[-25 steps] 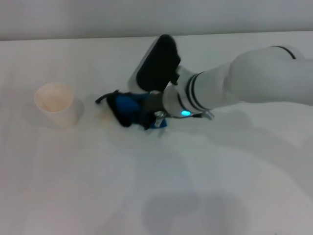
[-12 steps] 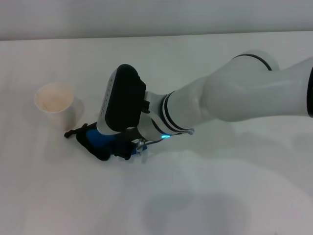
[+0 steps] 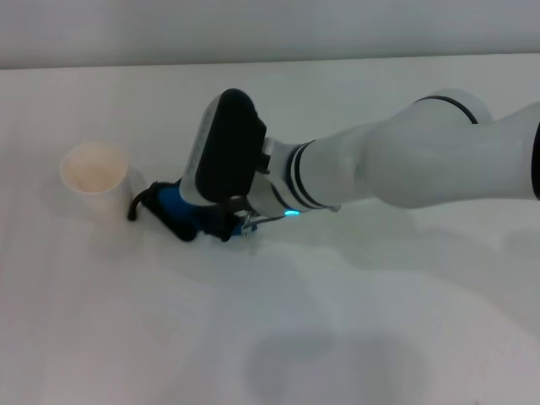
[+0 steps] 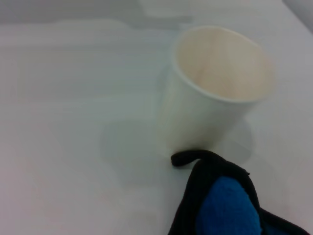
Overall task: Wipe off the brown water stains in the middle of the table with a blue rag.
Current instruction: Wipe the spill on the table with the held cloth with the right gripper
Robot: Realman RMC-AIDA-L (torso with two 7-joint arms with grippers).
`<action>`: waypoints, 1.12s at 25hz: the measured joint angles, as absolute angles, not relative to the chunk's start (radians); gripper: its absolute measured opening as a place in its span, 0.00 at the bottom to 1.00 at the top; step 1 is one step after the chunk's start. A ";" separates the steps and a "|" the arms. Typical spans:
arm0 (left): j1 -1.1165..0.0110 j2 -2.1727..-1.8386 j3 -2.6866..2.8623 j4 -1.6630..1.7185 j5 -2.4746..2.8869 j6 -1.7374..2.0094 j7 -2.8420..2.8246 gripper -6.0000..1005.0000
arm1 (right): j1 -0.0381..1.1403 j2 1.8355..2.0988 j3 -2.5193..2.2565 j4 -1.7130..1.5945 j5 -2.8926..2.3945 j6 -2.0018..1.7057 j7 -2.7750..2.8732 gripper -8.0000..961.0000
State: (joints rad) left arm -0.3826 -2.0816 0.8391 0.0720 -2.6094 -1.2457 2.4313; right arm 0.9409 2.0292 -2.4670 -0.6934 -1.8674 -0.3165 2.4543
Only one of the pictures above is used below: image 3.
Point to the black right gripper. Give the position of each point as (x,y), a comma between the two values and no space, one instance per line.
(241,206)

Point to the blue rag with black trim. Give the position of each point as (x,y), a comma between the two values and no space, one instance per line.
(173,206)

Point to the white paper cup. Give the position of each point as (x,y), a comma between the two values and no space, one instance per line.
(99,185)

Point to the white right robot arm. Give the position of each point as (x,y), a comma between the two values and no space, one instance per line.
(379,160)

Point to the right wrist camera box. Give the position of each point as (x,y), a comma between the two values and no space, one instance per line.
(225,143)

